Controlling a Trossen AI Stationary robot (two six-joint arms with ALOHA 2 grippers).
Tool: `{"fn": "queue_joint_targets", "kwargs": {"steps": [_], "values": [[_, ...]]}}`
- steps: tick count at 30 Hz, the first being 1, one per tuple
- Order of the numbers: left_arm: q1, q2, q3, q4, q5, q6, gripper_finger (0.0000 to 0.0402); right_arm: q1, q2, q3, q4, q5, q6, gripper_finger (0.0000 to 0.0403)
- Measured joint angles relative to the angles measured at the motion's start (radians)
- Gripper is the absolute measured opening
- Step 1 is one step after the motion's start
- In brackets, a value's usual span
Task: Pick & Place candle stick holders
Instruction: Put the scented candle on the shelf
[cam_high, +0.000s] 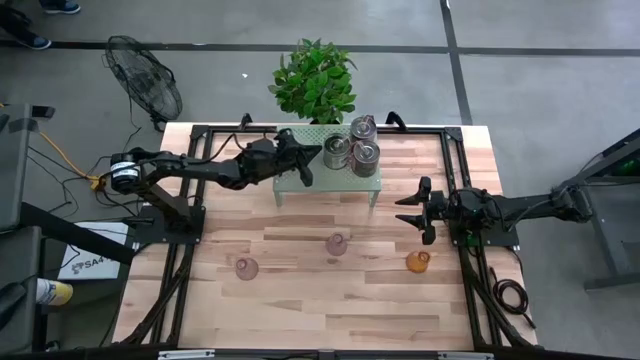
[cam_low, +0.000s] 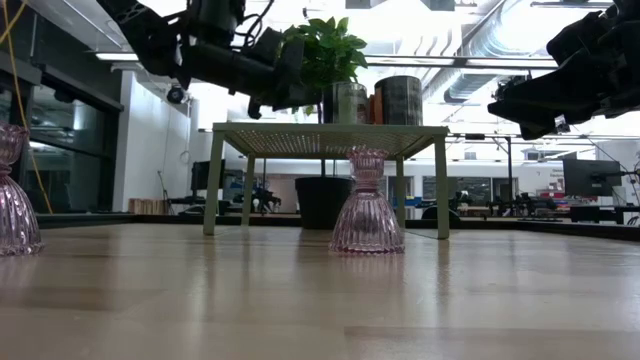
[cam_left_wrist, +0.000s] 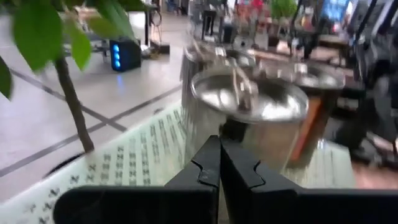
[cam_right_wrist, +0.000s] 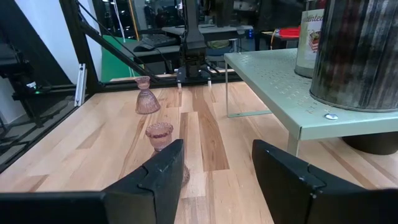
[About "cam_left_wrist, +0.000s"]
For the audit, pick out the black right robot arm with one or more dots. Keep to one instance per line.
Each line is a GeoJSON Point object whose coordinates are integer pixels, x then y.
{"type": "Point", "coordinates": [379, 93]}

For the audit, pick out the distant green plant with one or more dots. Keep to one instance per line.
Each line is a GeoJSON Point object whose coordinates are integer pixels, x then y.
{"type": "Point", "coordinates": [281, 7]}

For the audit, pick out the silver tin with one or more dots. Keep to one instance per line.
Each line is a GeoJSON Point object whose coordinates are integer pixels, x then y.
{"type": "Point", "coordinates": [217, 93]}

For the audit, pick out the green leafy plant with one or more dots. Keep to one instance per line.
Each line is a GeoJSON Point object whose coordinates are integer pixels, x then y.
{"type": "Point", "coordinates": [37, 34]}

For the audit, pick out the dark ribbed tin can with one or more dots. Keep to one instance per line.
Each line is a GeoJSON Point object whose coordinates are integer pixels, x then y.
{"type": "Point", "coordinates": [308, 124]}

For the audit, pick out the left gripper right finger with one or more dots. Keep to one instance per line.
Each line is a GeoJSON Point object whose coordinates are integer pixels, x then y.
{"type": "Point", "coordinates": [264, 205]}

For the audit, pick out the green perforated metal riser shelf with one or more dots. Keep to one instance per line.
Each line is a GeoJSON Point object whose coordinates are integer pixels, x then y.
{"type": "Point", "coordinates": [140, 155]}

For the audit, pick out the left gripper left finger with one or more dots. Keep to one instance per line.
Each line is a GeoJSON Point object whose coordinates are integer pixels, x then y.
{"type": "Point", "coordinates": [186, 202]}

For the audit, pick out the black box with blue lights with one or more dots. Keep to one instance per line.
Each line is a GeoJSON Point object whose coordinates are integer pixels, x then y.
{"type": "Point", "coordinates": [127, 56]}

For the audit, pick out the black floor stand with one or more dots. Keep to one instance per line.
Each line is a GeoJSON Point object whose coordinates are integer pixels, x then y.
{"type": "Point", "coordinates": [158, 48]}

